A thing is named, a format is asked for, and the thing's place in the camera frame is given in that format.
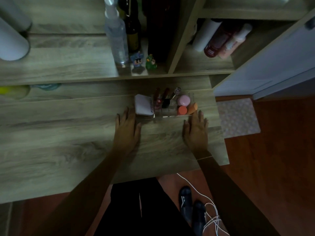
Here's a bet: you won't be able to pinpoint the teal flat object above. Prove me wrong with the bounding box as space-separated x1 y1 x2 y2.
31 83 62 91

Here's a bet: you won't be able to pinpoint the yellow round object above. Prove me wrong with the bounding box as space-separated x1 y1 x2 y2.
0 85 31 100

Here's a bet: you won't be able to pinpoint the white tube bottle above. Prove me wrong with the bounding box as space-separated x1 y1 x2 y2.
192 19 222 52

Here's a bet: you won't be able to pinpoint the white cabinet door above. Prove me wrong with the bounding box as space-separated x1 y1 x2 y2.
213 8 315 100

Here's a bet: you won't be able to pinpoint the person's left hand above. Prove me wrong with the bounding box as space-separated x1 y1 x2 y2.
114 107 142 155

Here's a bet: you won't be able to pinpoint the white cylinder with dark base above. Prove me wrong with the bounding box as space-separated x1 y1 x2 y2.
0 0 33 33

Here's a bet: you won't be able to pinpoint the red nail polish bottle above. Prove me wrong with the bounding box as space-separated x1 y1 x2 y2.
154 88 162 109

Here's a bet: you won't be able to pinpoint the dark red lotion bottle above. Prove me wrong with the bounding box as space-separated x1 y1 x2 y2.
204 20 238 58

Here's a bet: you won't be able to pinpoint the white cable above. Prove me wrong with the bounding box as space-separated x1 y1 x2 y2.
176 173 230 236

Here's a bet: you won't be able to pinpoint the wooden shelf unit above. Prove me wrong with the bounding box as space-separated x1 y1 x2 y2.
0 0 315 104

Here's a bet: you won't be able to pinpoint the black slipper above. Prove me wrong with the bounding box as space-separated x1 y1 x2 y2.
179 186 193 224
191 200 207 236

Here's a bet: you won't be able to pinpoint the pink patterned floor mat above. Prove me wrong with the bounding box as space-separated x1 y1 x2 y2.
216 98 261 139

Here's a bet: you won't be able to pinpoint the large white cylinder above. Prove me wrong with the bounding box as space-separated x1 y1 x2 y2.
0 18 31 61

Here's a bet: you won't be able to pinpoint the person's left forearm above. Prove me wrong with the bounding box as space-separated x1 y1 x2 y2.
34 149 130 236

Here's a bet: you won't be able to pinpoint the person's black shorts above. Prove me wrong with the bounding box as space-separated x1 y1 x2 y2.
94 177 196 236

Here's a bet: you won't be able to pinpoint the white compact case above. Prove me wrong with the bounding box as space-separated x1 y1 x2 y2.
134 94 155 116

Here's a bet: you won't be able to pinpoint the tall dark red box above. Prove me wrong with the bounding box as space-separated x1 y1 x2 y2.
142 0 181 64

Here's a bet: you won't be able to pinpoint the person's right forearm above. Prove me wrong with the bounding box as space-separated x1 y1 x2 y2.
196 152 281 236

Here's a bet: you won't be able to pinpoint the green duck toy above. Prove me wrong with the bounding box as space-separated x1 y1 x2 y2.
145 54 158 70

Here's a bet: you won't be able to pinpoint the clear spray bottle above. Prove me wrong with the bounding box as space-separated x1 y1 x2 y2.
104 0 130 66

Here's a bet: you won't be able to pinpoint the dark glass bottle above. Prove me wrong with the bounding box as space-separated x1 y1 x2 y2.
122 0 142 53

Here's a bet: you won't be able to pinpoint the dark red lipstick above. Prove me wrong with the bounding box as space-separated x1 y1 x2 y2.
162 88 171 108

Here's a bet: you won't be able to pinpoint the blue toy figure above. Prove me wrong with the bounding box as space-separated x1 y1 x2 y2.
130 52 145 69

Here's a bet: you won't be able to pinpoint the person's right hand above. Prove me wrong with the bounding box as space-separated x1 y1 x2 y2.
182 110 212 159

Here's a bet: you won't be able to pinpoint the clear acrylic organizer tray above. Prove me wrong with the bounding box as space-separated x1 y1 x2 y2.
134 92 195 120

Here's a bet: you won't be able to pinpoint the pink lotion bottle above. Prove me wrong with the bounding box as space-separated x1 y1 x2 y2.
218 23 253 60

